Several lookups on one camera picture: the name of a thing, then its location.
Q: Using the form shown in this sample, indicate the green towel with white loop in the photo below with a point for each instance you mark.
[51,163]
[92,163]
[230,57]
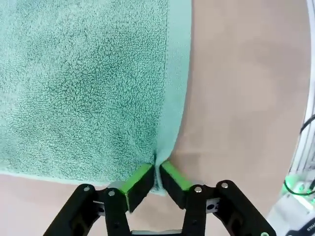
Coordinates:
[86,86]

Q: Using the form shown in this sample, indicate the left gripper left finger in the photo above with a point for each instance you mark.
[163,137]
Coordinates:
[137,184]

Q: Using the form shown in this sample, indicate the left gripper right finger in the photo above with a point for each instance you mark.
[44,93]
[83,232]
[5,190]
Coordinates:
[177,186]

